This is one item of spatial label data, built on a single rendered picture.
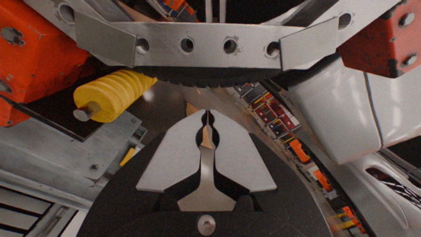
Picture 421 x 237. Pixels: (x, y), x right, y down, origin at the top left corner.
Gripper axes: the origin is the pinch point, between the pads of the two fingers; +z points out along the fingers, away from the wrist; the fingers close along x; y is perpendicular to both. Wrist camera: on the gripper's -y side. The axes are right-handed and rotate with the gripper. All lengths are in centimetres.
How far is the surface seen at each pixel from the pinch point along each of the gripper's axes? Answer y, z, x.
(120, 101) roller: 2.4, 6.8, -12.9
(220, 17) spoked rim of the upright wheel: -8.5, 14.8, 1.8
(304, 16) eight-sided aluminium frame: -8.4, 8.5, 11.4
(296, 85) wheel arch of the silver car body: 3.8, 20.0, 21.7
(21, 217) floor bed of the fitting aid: 34, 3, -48
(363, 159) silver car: 112, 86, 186
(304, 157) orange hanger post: 241, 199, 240
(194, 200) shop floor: 82, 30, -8
